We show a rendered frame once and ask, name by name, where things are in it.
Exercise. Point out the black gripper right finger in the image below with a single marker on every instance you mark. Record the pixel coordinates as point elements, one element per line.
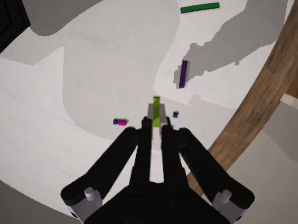
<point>228,197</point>

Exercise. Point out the small magenta block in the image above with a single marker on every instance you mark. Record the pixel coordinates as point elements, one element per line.
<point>122,122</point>

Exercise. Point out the dark green rod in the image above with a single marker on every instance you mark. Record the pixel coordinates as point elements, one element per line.
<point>199,7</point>

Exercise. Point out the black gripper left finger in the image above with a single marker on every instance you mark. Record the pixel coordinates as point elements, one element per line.
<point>82,196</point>

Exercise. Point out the dark purple rod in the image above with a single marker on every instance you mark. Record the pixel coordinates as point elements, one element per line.
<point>183,73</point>

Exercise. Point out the lime green rod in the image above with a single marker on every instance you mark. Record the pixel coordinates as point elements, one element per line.
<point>156,105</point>

